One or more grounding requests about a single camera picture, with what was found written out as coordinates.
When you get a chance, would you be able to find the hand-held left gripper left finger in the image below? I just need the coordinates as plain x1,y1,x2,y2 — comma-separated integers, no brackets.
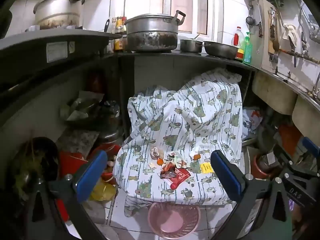
26,150,108,240

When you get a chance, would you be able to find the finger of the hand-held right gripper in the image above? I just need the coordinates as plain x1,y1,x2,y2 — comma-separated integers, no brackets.
274,137,320,180

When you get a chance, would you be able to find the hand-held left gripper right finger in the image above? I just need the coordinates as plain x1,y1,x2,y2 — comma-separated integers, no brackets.
211,150,293,240

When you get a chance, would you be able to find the yellow paper piece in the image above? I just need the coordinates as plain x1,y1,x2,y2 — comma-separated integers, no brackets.
200,163,214,174

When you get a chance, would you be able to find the white tissue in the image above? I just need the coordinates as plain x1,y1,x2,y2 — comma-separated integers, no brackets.
190,146,210,157

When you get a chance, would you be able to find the red snack wrapper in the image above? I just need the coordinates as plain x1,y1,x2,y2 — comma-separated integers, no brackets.
160,167,192,190

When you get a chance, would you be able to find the white printed sauce packet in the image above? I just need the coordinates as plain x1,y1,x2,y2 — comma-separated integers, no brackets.
167,152,188,168

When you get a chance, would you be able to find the brown orange snack wrapper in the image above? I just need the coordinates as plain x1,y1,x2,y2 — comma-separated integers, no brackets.
161,162,177,178

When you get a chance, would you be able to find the brown paper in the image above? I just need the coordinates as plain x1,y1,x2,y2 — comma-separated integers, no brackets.
150,147,163,159

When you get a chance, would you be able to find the pink plastic basket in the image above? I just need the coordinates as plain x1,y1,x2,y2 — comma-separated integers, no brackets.
147,202,201,239

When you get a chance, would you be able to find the yellow plastic bag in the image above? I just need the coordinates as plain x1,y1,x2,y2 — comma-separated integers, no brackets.
90,177,117,202

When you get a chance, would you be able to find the pile of eggs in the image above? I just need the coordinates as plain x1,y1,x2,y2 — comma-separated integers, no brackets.
105,161,117,178

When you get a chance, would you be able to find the orange plastic basin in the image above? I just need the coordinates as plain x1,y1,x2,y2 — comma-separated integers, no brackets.
279,124,304,150

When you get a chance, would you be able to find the red bowl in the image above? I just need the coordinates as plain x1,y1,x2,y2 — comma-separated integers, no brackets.
252,152,275,179

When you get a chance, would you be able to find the grey stone slab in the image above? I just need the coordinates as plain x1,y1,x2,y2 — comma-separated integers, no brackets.
56,130,100,160

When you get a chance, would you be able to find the steel pot lid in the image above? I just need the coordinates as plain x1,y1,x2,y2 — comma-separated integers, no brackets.
99,127,124,145

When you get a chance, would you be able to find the white blue plastic bag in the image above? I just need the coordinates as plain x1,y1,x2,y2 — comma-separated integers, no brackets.
242,106,263,140

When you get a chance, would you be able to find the black wok with scraps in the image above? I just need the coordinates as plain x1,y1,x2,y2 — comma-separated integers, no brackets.
7,137,60,205

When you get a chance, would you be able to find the stainless steel sink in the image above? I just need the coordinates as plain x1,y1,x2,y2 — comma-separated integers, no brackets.
251,71,320,140

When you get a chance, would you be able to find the glass jar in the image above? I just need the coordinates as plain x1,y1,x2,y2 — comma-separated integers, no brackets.
101,100,120,120

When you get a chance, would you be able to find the grey crumpled bag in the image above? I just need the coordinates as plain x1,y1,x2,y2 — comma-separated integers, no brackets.
60,91,104,122

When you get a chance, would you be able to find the cat print cloth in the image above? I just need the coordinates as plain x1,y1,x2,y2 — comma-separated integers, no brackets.
112,69,244,218

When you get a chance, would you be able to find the red bottle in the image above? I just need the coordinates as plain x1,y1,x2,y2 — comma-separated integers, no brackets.
87,70,105,93

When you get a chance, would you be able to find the wooden cutting board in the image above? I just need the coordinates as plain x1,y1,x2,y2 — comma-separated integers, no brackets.
250,0,282,72

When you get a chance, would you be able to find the green detergent bottle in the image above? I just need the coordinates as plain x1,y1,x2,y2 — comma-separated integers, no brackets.
243,32,253,64

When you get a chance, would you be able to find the white rag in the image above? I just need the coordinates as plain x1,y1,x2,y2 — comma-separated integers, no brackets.
282,24,298,40

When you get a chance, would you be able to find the metal faucet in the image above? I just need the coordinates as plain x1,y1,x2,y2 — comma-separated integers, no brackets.
294,0,320,40

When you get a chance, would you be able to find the metal wok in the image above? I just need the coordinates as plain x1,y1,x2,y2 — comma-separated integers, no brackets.
202,41,239,60

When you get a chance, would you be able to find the cooking oil bottle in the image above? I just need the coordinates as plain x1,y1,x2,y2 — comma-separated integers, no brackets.
234,26,247,62

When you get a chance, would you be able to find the black gas stove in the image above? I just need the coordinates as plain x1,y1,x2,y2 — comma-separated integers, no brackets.
0,29,122,85

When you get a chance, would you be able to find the small metal saucepan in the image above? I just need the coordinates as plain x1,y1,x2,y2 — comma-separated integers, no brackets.
179,39,205,53

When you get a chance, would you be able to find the brown sauce bottle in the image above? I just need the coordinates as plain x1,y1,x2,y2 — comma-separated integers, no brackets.
114,17,127,51

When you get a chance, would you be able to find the large metal steamer pot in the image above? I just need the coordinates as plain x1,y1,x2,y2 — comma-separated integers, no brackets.
124,10,187,53

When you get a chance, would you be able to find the pale pressure cooker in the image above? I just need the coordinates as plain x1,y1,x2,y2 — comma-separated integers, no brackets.
34,0,104,29

